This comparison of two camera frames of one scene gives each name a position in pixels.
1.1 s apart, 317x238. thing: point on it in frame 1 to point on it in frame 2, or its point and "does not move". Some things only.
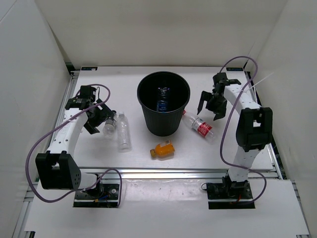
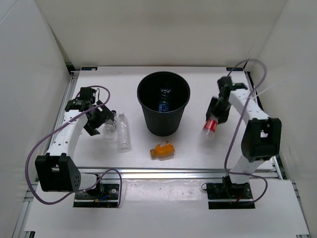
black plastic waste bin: (164, 124) does not move
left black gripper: (104, 113) does not move
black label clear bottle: (109, 128) does not move
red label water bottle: (202, 127) to (210, 126)
